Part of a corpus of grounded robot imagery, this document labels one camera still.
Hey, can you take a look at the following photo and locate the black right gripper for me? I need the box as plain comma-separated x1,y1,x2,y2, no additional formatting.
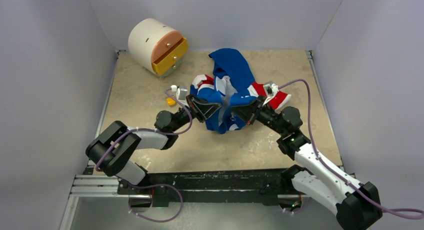
229,95,287,136

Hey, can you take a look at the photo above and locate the blue white red jacket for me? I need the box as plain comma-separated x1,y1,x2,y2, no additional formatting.
189,48,292,135

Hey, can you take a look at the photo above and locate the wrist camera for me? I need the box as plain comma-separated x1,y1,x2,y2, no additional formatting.
263,81,279,106
170,85,189,102

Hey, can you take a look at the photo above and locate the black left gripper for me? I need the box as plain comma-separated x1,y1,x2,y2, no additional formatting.
170,94,222,133

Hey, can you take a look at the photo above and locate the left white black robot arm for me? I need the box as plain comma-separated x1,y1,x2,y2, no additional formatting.
85,94,222,195

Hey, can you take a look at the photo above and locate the round white drawer cabinet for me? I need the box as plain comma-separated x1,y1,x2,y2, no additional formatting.
127,18,189,77

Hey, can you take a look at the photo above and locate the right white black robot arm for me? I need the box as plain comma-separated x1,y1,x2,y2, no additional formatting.
230,96,383,230

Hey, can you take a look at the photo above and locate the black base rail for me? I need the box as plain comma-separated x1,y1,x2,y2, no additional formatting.
117,165,307,210

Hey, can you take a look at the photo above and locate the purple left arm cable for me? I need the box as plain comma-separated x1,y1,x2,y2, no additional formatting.
95,89,194,223

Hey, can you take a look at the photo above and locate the small yellow grey block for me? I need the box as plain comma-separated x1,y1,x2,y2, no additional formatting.
166,97,177,107

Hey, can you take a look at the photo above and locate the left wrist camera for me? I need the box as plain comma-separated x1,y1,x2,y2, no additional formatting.
170,85,189,102

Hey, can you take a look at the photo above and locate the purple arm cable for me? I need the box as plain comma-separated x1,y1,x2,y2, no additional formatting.
278,78,424,221
95,89,194,223

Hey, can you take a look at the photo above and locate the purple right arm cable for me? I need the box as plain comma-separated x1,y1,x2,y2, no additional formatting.
278,78,424,221

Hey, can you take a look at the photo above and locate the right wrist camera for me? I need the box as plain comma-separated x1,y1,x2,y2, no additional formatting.
263,81,279,106

